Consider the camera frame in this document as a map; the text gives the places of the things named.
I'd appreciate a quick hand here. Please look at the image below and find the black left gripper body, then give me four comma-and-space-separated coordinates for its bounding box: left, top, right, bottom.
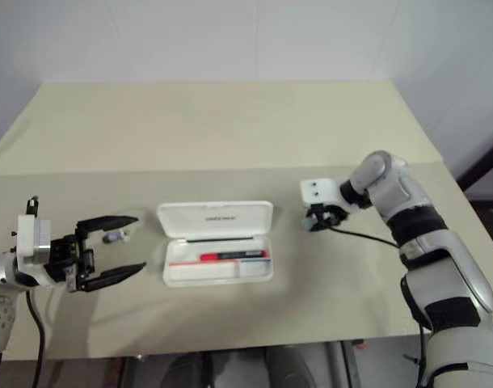
43, 233, 96, 293

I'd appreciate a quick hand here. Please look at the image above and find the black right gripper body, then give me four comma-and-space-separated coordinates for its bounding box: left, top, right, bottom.
307, 204, 348, 232

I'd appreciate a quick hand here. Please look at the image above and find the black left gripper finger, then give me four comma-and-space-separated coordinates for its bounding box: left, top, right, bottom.
74, 262, 147, 293
74, 216, 140, 240

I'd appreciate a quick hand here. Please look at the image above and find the red marker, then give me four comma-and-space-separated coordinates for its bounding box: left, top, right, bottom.
198, 249, 270, 262

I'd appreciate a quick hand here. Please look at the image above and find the white open pencil case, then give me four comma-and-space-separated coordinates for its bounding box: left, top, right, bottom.
155, 200, 275, 289

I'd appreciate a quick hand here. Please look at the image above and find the dark rounded shape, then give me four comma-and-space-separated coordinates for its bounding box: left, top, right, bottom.
264, 343, 316, 388

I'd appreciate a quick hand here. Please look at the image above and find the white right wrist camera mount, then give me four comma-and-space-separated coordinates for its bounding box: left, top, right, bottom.
300, 176, 363, 212

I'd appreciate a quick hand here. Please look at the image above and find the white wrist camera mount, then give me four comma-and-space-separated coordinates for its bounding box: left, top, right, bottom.
11, 213, 54, 268
300, 176, 363, 212

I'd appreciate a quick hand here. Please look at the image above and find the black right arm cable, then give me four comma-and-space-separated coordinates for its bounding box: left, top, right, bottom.
329, 225, 401, 248

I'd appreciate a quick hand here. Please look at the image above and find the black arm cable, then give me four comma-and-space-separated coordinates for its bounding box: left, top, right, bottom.
329, 225, 401, 248
24, 291, 45, 388

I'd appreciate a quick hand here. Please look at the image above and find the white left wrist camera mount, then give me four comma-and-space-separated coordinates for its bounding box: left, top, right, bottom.
11, 213, 54, 268

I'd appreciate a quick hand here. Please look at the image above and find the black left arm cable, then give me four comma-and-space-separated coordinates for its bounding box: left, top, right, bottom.
24, 291, 45, 388

